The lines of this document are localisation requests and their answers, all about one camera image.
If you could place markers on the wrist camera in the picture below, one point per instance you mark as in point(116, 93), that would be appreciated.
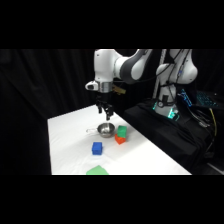
point(92, 85)

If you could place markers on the blue cube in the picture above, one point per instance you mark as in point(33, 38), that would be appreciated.
point(97, 148)

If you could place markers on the black robot stand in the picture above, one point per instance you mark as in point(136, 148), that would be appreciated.
point(173, 136)

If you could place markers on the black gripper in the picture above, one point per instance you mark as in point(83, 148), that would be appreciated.
point(103, 99)

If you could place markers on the silver vertical pole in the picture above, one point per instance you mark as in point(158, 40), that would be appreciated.
point(159, 72)

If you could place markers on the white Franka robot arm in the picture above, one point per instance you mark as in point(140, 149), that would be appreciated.
point(105, 65)

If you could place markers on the flat green block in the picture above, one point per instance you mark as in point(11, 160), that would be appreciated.
point(97, 171)

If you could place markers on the black curtain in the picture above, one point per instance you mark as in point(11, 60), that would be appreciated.
point(40, 100)

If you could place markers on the orange block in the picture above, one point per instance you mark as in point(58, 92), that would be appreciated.
point(119, 139)

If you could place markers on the green cube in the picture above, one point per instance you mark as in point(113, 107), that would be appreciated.
point(122, 131)

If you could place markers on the small metal pot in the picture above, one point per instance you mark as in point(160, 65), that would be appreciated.
point(105, 129)

